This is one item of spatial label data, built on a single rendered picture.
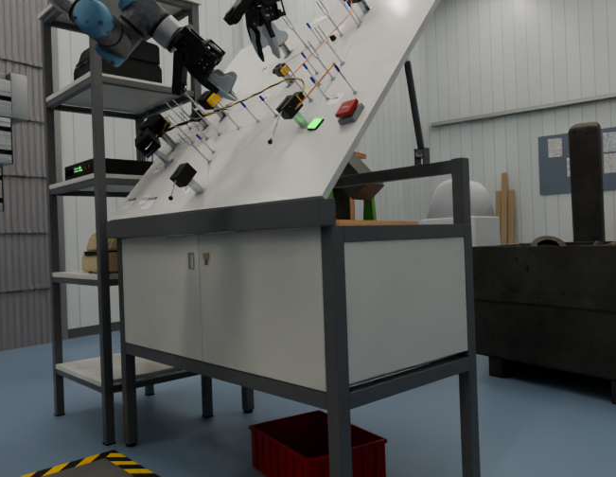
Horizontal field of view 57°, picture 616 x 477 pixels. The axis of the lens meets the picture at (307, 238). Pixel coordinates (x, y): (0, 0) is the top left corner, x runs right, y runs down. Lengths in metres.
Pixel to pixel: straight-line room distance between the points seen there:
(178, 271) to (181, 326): 0.18
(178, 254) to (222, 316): 0.31
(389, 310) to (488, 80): 9.35
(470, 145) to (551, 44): 2.01
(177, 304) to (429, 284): 0.82
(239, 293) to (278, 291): 0.17
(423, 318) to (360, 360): 0.27
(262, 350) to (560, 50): 9.28
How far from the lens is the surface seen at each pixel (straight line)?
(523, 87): 10.47
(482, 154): 10.52
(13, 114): 1.28
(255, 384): 1.63
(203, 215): 1.70
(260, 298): 1.56
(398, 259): 1.53
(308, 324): 1.42
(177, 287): 1.93
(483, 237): 6.30
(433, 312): 1.66
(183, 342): 1.93
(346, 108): 1.49
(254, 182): 1.61
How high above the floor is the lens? 0.77
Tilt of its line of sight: level
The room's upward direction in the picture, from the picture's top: 2 degrees counter-clockwise
